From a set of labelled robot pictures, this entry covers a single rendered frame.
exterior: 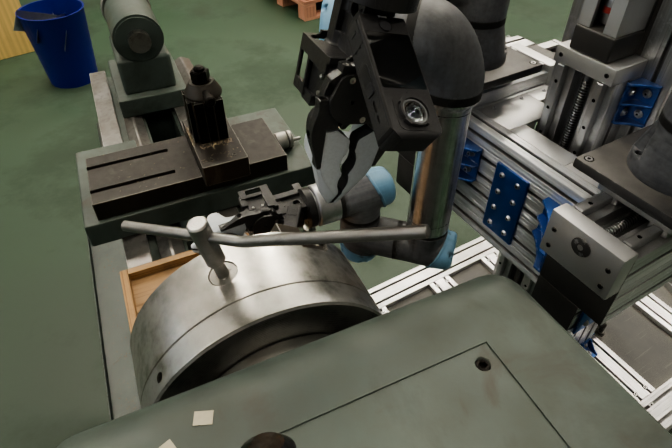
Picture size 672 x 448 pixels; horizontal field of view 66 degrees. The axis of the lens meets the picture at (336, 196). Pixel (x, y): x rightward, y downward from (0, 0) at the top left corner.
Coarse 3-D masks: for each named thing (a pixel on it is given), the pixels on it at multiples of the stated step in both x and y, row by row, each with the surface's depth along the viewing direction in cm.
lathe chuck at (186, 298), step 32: (256, 256) 59; (288, 256) 60; (320, 256) 63; (160, 288) 60; (192, 288) 57; (224, 288) 56; (256, 288) 55; (160, 320) 57; (192, 320) 55; (160, 352) 55
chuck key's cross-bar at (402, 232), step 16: (128, 224) 55; (144, 224) 55; (192, 240) 53; (208, 240) 52; (224, 240) 52; (240, 240) 51; (256, 240) 50; (272, 240) 49; (288, 240) 48; (304, 240) 47; (320, 240) 47; (336, 240) 46; (352, 240) 45; (368, 240) 44; (384, 240) 44
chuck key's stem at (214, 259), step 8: (200, 216) 52; (192, 224) 51; (200, 224) 51; (208, 224) 52; (192, 232) 51; (200, 232) 51; (208, 232) 52; (200, 240) 52; (200, 248) 53; (208, 248) 53; (216, 248) 54; (208, 256) 54; (216, 256) 54; (224, 256) 55; (208, 264) 55; (216, 264) 55; (224, 264) 56; (216, 272) 56; (224, 272) 57
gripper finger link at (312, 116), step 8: (320, 96) 44; (328, 96) 44; (320, 104) 43; (328, 104) 44; (312, 112) 45; (320, 112) 44; (328, 112) 44; (312, 120) 45; (320, 120) 44; (328, 120) 45; (312, 128) 45; (320, 128) 45; (328, 128) 45; (336, 128) 46; (312, 136) 45; (320, 136) 45; (312, 144) 46; (320, 144) 46; (312, 152) 46; (320, 152) 46; (312, 160) 48; (320, 160) 47
